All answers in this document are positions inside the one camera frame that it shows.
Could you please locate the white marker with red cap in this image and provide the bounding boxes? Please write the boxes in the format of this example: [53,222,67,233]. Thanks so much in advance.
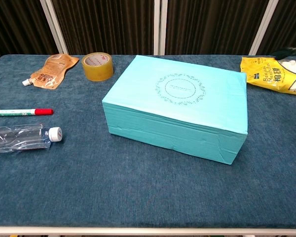
[0,108,54,117]

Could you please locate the turquoise cardboard shoe box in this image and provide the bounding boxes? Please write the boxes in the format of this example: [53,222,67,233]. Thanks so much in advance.
[101,54,249,165]

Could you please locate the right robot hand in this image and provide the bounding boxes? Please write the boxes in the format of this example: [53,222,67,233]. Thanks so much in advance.
[271,45,296,61]

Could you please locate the blue table cloth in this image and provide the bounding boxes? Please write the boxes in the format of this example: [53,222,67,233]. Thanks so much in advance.
[0,54,296,229]

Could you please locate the clear plastic water bottle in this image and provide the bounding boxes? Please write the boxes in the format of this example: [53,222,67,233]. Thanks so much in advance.
[0,123,63,155]

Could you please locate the yellow bag of cotton balls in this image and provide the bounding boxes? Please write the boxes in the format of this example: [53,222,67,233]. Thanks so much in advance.
[240,56,296,96]

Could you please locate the white table frame edge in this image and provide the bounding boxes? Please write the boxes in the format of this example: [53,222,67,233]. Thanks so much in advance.
[0,225,296,237]

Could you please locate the brown spout pouch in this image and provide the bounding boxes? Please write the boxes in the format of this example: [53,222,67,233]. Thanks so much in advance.
[22,53,80,90]

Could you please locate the roll of clear packing tape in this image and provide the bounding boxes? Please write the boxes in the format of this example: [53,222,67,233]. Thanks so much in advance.
[81,52,114,82]

